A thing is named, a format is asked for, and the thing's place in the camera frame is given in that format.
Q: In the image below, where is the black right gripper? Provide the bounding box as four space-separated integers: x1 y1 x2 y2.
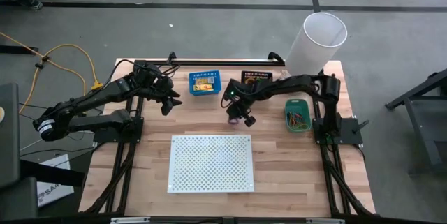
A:
225 100 257 128

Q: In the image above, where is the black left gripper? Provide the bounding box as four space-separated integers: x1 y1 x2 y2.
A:
134 64 183 117

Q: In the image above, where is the black plastic basket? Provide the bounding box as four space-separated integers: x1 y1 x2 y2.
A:
240 70 274 87

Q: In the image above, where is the teal plastic bin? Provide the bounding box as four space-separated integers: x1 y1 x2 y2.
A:
284 98 312 133

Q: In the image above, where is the blue plastic basket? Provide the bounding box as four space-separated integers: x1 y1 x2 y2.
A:
188 70 223 97

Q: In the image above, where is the white perforated metal shelf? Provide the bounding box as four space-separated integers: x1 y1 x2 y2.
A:
166 134 255 194

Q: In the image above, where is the black flat bar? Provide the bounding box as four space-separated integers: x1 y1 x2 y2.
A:
19 159 87 188

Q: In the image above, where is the white printed cardboard box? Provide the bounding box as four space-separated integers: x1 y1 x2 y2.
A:
36 153 75 208

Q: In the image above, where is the black floor strip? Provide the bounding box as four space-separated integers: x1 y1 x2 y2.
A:
0 45 39 56

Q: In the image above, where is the black equipment case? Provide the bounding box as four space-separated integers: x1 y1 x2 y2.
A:
0 82 38 220

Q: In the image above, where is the black metal stand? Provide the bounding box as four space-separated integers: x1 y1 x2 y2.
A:
385 67 447 176

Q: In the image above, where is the black aluminium table frame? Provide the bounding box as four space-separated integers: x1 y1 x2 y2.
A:
79 52 377 218

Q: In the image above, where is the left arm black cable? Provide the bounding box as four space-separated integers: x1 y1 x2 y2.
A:
104 58 182 82

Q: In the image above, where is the yellow extension cord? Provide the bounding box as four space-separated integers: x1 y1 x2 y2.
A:
0 31 105 113

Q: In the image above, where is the white floor cable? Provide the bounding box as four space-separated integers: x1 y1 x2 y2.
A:
19 130 97 152

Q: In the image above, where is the silver metal bracket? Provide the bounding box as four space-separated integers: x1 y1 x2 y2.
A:
110 216 151 224
305 218 346 224

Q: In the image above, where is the black floor cable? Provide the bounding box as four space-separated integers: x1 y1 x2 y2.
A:
19 89 105 113

